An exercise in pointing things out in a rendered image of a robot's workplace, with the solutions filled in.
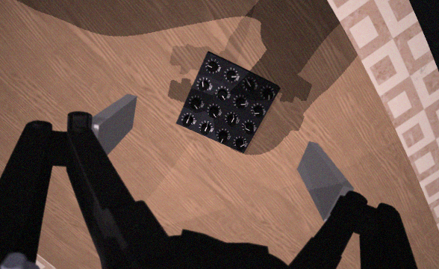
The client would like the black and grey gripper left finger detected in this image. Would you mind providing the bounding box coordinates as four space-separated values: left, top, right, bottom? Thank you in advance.
0 94 198 269

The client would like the black knob box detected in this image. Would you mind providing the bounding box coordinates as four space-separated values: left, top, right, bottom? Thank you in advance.
176 52 280 153

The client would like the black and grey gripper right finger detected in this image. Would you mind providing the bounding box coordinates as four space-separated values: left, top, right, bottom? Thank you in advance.
286 141 418 269

